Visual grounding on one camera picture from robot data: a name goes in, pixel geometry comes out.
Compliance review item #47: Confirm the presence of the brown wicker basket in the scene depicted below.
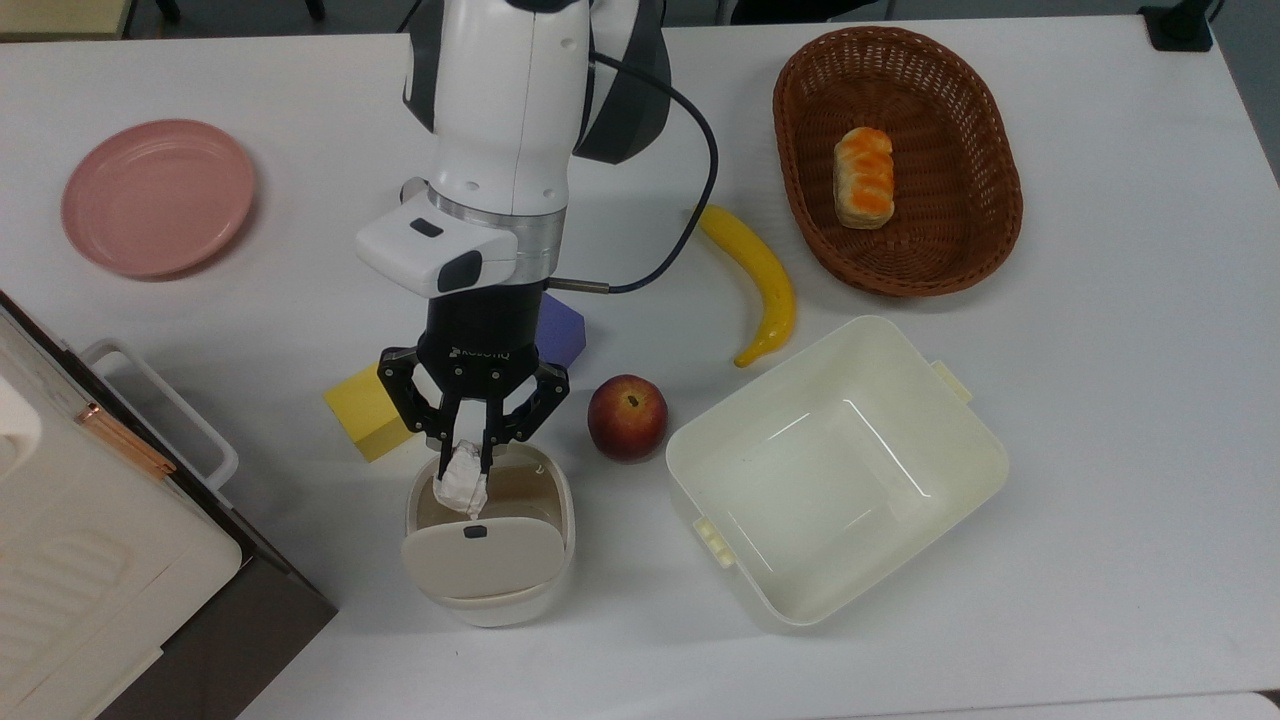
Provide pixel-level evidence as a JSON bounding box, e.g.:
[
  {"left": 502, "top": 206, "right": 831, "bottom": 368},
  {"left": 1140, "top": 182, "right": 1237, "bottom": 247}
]
[{"left": 772, "top": 26, "right": 1024, "bottom": 298}]

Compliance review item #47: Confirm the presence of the red apple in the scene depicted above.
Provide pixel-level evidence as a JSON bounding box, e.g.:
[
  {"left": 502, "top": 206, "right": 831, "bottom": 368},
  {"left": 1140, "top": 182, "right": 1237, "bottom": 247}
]
[{"left": 587, "top": 374, "right": 669, "bottom": 463}]

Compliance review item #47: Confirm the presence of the yellow foam cube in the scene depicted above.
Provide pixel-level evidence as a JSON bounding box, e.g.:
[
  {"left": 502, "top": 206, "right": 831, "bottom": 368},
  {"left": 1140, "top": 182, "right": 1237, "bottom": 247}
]
[{"left": 323, "top": 362, "right": 417, "bottom": 463}]

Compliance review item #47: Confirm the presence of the pink plate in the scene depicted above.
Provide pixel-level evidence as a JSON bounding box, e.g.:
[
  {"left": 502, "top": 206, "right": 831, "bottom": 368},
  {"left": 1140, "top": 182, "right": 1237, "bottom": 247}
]
[{"left": 61, "top": 119, "right": 257, "bottom": 279}]

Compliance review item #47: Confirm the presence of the white paper ball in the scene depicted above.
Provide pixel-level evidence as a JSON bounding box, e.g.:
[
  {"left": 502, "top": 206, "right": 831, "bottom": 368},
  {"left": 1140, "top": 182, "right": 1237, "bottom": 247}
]
[{"left": 432, "top": 440, "right": 491, "bottom": 518}]

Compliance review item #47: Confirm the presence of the purple foam cube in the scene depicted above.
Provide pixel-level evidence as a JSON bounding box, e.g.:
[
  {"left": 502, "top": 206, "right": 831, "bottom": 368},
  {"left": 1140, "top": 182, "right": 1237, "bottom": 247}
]
[{"left": 535, "top": 293, "right": 588, "bottom": 364}]

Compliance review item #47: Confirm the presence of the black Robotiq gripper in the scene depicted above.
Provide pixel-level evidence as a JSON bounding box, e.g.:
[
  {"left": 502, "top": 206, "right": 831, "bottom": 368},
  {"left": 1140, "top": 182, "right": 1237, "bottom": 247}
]
[{"left": 377, "top": 285, "right": 571, "bottom": 481}]

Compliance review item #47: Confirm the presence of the cream storage box with handles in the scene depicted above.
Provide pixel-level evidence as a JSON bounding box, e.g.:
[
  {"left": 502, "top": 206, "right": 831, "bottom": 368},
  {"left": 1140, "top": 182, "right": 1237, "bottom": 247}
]
[{"left": 0, "top": 300, "right": 244, "bottom": 720}]

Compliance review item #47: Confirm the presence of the open cream plastic bin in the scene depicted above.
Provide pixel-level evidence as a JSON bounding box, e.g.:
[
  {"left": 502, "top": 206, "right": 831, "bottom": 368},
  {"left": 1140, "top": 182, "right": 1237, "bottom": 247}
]
[{"left": 665, "top": 315, "right": 1010, "bottom": 629}]

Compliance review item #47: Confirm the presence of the tan wooden desk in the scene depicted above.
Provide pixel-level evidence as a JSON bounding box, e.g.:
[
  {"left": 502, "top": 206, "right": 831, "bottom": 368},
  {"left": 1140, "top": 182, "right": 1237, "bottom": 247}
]
[{"left": 0, "top": 0, "right": 136, "bottom": 43}]

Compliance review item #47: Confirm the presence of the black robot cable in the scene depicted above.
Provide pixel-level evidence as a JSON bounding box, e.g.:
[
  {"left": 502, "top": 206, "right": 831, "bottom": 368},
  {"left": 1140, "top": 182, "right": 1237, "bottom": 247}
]
[{"left": 550, "top": 52, "right": 720, "bottom": 297}]

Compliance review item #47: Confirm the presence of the bread with orange topping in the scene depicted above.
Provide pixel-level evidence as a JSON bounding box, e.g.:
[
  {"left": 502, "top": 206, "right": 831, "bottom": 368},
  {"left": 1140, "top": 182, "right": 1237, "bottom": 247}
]
[{"left": 833, "top": 126, "right": 896, "bottom": 231}]

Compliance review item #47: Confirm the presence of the cream trash can with lid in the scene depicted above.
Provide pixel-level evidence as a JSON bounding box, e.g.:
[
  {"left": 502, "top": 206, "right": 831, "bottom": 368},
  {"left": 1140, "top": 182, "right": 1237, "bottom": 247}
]
[{"left": 400, "top": 440, "right": 577, "bottom": 629}]

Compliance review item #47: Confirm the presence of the yellow banana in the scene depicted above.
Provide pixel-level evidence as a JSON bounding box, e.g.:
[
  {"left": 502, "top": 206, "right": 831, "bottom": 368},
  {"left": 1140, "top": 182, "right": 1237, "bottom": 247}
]
[{"left": 693, "top": 203, "right": 798, "bottom": 369}]

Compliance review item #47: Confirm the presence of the black stand base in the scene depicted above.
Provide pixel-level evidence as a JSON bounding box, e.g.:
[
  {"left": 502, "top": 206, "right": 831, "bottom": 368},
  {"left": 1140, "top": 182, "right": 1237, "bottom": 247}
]
[{"left": 1138, "top": 0, "right": 1226, "bottom": 53}]

